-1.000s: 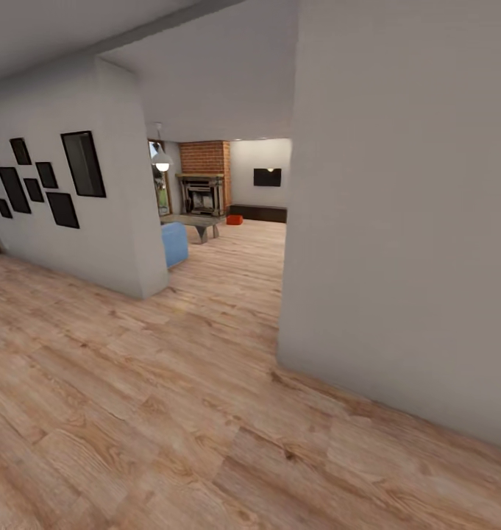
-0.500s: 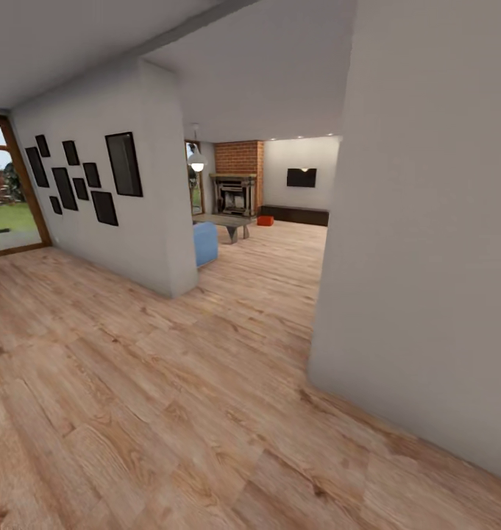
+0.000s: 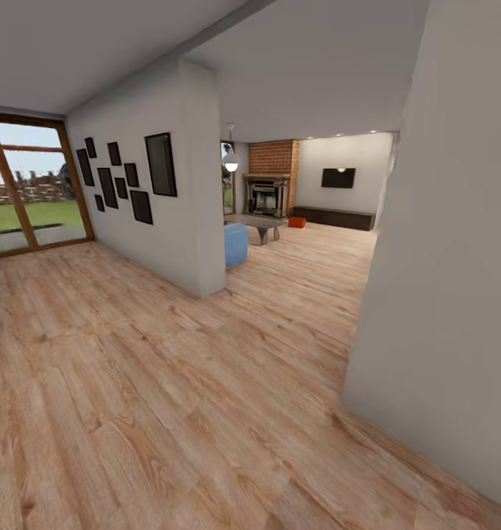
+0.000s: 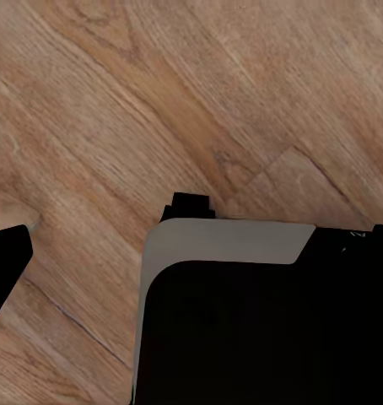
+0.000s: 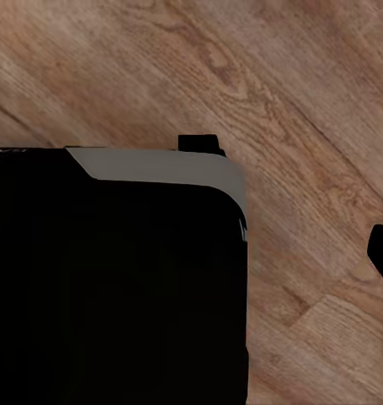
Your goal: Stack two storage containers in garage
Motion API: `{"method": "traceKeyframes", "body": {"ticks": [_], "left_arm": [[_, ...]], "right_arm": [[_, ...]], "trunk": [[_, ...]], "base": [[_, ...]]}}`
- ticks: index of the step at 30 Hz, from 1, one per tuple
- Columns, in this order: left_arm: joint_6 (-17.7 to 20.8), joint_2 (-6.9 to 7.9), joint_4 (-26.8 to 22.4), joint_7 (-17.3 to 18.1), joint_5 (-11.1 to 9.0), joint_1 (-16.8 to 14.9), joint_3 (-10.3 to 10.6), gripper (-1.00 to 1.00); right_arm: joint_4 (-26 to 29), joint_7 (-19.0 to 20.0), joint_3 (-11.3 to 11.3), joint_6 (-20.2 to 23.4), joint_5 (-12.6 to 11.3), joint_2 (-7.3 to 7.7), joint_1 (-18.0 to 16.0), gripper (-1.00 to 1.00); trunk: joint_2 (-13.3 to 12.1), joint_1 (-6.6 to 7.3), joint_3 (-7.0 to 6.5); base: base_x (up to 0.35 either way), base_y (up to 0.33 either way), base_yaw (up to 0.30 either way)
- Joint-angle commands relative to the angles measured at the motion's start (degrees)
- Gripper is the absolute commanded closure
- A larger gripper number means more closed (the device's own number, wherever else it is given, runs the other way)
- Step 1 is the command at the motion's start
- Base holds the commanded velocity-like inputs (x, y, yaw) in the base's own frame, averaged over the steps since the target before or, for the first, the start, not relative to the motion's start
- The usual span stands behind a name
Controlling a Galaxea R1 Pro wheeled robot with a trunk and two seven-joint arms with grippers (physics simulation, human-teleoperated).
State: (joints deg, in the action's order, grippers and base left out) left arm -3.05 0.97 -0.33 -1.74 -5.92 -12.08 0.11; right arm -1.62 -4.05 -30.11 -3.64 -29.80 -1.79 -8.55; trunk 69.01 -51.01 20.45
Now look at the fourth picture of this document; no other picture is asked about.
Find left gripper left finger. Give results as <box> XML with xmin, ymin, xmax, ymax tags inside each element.
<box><xmin>0</xmin><ymin>224</ymin><xmax>33</xmax><ymax>309</ymax></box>

